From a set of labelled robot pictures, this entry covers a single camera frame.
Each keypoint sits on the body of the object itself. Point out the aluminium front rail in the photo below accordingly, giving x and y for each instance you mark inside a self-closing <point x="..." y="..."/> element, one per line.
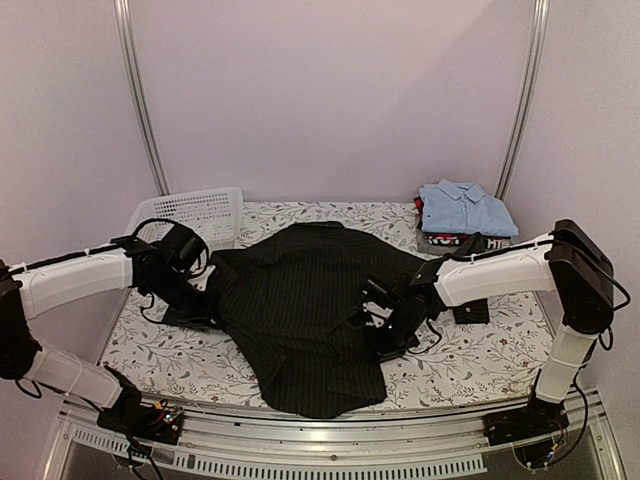
<point x="224" y="442"/>

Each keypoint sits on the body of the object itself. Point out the black white printed folded shirt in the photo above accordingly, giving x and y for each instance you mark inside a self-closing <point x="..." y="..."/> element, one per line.
<point x="482" y="243"/>

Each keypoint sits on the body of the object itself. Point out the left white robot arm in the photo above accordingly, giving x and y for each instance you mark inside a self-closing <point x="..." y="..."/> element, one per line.
<point x="173" y="269"/>

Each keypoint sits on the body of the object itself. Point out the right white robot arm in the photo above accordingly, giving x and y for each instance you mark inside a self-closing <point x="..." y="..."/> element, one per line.
<point x="565" y="261"/>

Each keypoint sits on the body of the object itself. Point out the light blue folded shirt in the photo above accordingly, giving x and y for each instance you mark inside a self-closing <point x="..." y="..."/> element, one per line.
<point x="465" y="208"/>

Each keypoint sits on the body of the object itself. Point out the right aluminium frame post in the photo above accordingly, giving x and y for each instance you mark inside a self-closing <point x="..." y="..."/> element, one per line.
<point x="534" y="57"/>

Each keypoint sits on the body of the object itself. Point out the left aluminium frame post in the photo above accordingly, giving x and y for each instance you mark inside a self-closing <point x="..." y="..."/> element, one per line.
<point x="134" y="77"/>

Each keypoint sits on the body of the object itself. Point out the red black plaid folded shirt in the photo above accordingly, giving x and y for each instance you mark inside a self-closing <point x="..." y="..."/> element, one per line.
<point x="421" y="214"/>

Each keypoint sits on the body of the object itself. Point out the black pinstriped long sleeve shirt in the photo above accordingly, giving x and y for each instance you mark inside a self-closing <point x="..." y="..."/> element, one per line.
<point x="293" y="305"/>

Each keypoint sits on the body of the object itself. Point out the white plastic basket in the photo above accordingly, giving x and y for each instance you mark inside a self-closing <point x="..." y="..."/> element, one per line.
<point x="215" y="214"/>

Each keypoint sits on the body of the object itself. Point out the aluminium frame post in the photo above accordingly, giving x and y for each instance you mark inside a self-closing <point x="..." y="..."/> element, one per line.
<point x="534" y="57"/>
<point x="134" y="77"/>

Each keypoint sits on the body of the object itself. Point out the floral patterned table mat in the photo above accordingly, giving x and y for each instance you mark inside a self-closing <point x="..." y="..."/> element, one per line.
<point x="454" y="365"/>

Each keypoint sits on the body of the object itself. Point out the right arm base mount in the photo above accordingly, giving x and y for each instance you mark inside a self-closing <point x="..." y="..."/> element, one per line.
<point x="534" y="419"/>

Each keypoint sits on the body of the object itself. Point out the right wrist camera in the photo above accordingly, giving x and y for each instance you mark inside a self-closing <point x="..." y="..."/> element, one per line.
<point x="378" y="295"/>

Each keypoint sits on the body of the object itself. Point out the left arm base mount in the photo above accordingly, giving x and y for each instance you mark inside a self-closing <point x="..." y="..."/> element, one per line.
<point x="160" y="422"/>

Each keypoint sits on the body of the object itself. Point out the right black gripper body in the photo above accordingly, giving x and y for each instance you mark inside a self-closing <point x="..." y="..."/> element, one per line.
<point x="398" y="337"/>

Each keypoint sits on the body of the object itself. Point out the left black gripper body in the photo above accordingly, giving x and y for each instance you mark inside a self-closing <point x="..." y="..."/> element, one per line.
<point x="187" y="308"/>

